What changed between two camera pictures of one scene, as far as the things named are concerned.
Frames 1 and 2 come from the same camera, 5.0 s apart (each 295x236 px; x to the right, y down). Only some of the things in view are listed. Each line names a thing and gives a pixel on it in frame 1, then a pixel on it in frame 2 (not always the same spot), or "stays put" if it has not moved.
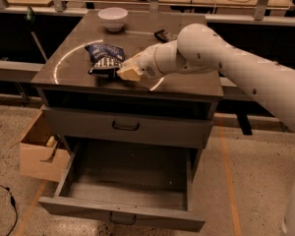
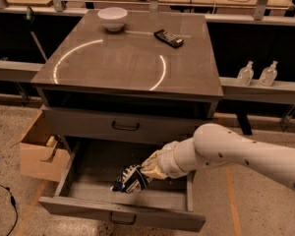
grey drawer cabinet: [131, 147] stays put
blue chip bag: [106, 60] → [131, 180]
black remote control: [165, 35] stays put
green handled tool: [30, 15] stays put
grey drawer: [128, 182] stays put
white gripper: [147, 64] → [167, 161]
